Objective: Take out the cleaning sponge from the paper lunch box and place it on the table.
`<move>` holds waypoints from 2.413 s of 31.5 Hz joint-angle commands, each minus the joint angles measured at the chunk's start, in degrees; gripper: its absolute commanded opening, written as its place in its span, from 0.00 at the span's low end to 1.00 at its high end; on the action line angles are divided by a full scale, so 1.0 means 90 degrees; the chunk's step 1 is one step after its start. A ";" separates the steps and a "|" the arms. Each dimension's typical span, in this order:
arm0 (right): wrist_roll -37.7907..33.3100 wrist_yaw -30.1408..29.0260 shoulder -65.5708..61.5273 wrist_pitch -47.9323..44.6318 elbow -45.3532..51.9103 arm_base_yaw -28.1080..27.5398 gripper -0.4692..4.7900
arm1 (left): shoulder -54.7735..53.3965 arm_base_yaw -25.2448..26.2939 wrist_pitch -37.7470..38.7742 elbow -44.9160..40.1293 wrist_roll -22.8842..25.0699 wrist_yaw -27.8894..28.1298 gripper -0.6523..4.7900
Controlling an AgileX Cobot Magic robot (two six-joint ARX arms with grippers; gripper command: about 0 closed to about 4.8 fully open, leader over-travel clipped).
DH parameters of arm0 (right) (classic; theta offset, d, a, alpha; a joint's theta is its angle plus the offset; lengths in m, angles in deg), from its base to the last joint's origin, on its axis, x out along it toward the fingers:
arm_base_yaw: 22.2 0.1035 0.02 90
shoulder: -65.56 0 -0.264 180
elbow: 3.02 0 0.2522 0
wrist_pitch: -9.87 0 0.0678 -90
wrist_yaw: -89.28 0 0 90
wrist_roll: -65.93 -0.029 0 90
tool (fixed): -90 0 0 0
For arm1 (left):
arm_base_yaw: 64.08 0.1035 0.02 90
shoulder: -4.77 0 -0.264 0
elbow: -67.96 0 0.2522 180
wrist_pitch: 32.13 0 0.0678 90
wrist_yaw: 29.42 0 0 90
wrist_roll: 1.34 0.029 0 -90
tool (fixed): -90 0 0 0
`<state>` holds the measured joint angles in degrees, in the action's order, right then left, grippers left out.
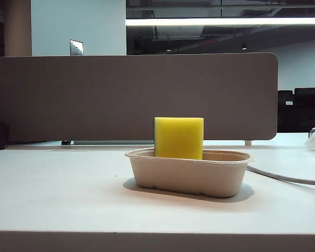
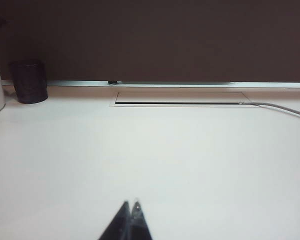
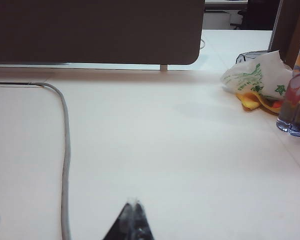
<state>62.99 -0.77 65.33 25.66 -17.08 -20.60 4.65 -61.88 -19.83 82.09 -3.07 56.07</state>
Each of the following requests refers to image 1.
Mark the grey rail under divider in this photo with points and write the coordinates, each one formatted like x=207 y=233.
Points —
x=113 y=142

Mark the beige paper lunch box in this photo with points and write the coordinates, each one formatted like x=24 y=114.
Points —
x=183 y=178

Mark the silver wall plate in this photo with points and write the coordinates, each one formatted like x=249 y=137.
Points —
x=76 y=47

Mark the black divider clamp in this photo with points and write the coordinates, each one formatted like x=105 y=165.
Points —
x=65 y=142

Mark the grey desk divider panel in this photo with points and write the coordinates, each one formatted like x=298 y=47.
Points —
x=94 y=97

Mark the white divider foot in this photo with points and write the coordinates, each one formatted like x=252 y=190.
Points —
x=248 y=143

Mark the beige pillar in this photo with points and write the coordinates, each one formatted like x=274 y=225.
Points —
x=17 y=26

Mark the yellow cleaning sponge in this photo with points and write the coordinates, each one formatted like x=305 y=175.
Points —
x=178 y=137

